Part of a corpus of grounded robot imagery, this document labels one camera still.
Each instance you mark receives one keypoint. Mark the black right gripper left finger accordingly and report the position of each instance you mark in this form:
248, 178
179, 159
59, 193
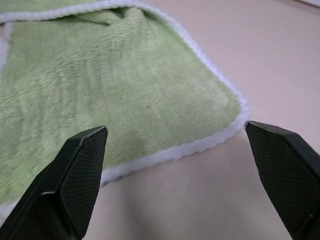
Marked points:
62, 190

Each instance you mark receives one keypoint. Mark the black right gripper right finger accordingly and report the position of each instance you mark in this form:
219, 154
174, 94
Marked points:
290, 170

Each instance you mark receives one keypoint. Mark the green towel with white trim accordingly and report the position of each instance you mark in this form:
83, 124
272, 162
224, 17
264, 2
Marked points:
100, 87

